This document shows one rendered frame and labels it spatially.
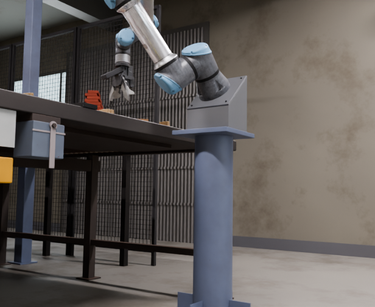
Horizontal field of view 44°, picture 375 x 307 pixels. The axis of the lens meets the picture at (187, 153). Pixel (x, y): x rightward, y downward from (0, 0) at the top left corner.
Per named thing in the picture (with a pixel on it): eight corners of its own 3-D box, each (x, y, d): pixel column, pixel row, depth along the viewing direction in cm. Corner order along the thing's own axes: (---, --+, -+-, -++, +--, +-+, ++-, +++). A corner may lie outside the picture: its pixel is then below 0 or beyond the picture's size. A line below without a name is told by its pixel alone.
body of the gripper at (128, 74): (134, 88, 230) (134, 64, 231) (120, 85, 224) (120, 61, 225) (125, 91, 236) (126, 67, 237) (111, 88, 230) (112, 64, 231)
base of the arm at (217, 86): (232, 78, 209) (224, 59, 204) (226, 96, 197) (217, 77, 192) (203, 86, 215) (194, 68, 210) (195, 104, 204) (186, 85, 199)
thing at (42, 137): (66, 169, 161) (68, 117, 162) (33, 166, 149) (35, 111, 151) (44, 169, 167) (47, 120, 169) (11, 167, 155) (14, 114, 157)
